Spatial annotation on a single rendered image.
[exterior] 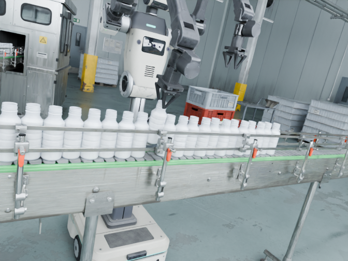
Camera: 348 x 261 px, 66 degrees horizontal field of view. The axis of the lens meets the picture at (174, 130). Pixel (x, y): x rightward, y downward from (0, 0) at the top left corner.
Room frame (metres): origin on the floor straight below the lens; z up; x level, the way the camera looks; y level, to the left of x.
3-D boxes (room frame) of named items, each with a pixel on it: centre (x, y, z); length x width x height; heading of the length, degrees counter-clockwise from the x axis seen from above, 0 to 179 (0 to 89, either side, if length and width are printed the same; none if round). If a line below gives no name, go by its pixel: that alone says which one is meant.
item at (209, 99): (3.70, -0.43, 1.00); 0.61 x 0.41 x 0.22; 132
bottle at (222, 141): (1.18, -0.22, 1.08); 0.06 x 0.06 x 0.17
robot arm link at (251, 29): (1.34, -0.24, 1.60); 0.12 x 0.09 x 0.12; 35
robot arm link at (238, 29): (1.36, -0.22, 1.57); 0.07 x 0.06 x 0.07; 35
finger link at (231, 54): (1.38, -0.20, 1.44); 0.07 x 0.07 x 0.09; 34
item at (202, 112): (3.70, -0.43, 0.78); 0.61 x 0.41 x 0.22; 131
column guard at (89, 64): (8.26, 2.91, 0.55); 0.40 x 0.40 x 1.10; 35
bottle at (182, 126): (1.05, -0.03, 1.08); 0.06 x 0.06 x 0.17
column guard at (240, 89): (11.12, -2.29, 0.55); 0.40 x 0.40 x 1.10; 35
